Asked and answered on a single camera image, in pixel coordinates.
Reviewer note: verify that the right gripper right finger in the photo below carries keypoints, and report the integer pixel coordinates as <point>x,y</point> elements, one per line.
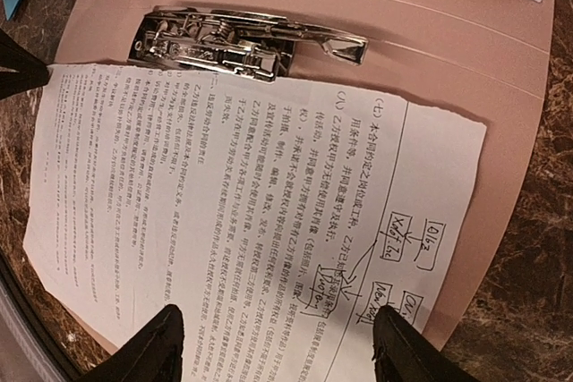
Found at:
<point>400,353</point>

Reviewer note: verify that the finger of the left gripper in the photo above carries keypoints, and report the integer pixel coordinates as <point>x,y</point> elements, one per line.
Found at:
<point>20,70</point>

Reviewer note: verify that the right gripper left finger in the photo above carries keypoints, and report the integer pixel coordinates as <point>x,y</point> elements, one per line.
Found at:
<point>154,353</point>

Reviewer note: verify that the tan folder metal clip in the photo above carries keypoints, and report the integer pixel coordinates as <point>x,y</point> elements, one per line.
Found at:
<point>255,46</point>

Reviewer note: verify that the tan brown folder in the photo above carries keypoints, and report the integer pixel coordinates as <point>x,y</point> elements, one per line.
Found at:
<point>487,59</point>

